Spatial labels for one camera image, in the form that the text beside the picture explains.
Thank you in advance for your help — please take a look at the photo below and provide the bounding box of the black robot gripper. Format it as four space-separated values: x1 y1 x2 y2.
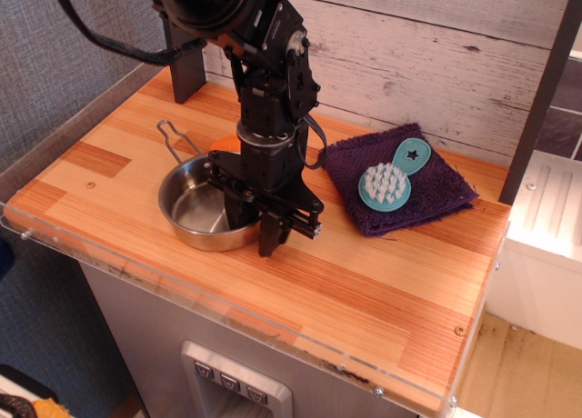
209 138 324 257

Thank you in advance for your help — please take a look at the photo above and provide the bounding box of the stainless steel pan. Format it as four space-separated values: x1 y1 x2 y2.
157 120 259 252

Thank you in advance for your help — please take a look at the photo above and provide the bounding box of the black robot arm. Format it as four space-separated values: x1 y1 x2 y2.
151 0 325 257

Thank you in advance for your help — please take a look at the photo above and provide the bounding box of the purple folded rag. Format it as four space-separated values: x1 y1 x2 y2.
324 124 477 237

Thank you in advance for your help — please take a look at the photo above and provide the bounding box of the orange toy carrot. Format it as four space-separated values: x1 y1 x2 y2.
210 135 241 154

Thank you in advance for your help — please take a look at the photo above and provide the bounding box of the teal scrub brush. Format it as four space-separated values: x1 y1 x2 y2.
358 138 432 213

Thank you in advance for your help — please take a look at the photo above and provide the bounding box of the grey toy fridge cabinet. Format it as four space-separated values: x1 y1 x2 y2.
82 265 412 417

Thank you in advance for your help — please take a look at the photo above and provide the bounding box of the silver dispenser button panel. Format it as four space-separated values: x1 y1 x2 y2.
181 341 294 417

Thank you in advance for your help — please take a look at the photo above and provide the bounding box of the clear acrylic edge guard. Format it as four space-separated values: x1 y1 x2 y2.
5 195 509 417

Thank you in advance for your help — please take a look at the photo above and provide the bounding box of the orange black object bottom left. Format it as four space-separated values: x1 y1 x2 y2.
1 393 72 418

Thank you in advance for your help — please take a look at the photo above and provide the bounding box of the dark grey left post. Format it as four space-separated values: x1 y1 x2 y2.
163 21 206 104

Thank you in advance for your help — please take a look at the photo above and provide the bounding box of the dark grey post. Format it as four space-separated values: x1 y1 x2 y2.
498 0 581 205
163 21 206 104

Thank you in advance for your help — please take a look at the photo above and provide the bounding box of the dark grey right post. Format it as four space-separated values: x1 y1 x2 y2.
498 0 581 205

